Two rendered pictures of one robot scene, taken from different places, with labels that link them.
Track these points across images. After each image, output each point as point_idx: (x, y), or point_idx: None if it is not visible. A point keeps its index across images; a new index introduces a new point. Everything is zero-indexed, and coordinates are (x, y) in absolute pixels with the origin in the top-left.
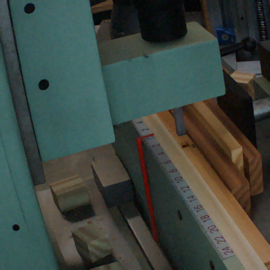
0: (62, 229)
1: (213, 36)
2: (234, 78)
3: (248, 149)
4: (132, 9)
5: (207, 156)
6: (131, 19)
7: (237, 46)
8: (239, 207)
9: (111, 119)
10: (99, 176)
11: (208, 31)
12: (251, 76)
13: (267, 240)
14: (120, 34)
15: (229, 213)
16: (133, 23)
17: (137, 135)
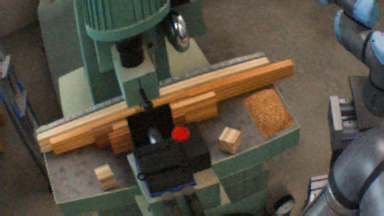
0: None
1: (125, 80)
2: (227, 131)
3: (116, 133)
4: (368, 78)
5: (120, 118)
6: (366, 82)
7: (143, 99)
8: (81, 132)
9: (100, 65)
10: None
11: (134, 78)
12: (229, 140)
13: (80, 153)
14: (364, 83)
15: (79, 129)
16: (365, 85)
17: None
